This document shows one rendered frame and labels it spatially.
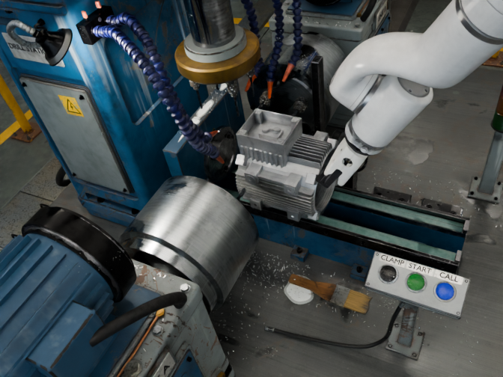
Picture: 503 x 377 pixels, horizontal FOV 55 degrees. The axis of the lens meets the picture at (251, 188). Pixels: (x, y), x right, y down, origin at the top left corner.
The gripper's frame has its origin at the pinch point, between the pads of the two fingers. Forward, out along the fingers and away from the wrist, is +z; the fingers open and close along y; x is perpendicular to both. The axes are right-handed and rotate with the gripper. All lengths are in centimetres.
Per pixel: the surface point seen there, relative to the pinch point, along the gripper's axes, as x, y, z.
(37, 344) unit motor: 24, -60, -12
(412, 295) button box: -22.1, -19.8, -8.9
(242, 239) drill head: 8.1, -20.9, 6.0
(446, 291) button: -25.7, -17.9, -13.0
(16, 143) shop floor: 153, 63, 213
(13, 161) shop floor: 143, 50, 207
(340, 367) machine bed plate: -25.3, -26.8, 18.6
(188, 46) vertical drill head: 39.1, 1.4, -8.6
